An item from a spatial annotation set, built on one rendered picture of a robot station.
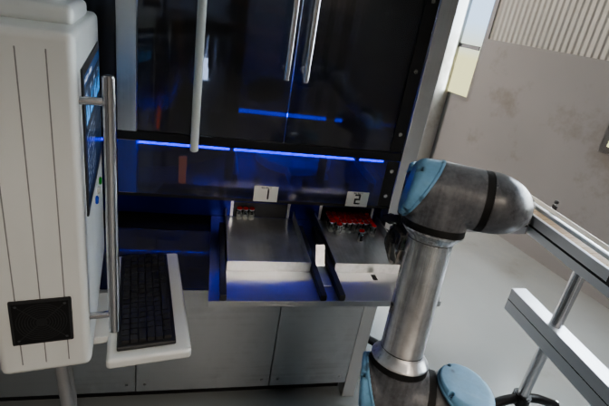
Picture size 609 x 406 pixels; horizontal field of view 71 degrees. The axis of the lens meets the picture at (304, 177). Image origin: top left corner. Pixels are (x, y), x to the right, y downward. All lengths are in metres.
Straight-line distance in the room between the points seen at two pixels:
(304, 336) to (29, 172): 1.32
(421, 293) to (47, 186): 0.73
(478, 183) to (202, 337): 1.35
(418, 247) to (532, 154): 3.20
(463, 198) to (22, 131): 0.79
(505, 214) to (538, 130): 3.16
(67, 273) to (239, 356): 1.07
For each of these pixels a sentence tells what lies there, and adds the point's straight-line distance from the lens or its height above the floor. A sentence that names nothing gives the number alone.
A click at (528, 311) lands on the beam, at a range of 2.27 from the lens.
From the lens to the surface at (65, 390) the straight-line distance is 1.72.
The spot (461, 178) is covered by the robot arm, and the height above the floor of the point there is 1.41.
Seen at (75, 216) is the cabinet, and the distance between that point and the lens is 0.97.
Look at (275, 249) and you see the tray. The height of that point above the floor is 0.88.
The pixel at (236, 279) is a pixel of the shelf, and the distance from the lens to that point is 1.31.
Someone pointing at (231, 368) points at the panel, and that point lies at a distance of 1.99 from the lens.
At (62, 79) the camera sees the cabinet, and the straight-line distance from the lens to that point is 0.87.
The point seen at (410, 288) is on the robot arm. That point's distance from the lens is 0.86.
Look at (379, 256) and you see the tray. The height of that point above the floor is 0.88.
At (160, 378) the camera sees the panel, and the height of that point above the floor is 0.16.
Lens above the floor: 1.66
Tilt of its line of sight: 22 degrees down
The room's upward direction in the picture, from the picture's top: 9 degrees clockwise
